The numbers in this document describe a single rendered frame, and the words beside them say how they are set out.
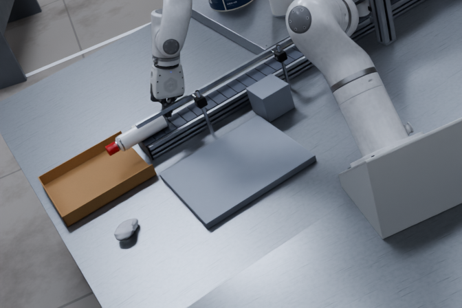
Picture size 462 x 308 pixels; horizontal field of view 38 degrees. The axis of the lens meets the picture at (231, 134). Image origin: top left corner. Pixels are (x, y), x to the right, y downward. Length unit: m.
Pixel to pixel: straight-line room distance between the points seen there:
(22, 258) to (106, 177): 1.38
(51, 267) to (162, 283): 1.61
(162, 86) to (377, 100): 0.71
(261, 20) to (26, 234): 1.68
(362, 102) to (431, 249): 0.37
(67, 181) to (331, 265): 0.95
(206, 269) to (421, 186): 0.55
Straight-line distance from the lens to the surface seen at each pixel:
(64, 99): 2.67
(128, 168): 2.13
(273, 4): 2.54
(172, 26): 1.92
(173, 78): 2.07
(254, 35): 2.49
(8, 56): 4.93
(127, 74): 2.64
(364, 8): 2.40
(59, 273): 3.23
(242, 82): 2.23
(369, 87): 1.65
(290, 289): 1.59
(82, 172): 2.20
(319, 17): 1.61
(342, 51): 1.65
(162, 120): 2.11
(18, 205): 3.78
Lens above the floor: 2.02
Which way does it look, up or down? 34 degrees down
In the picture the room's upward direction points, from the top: 19 degrees counter-clockwise
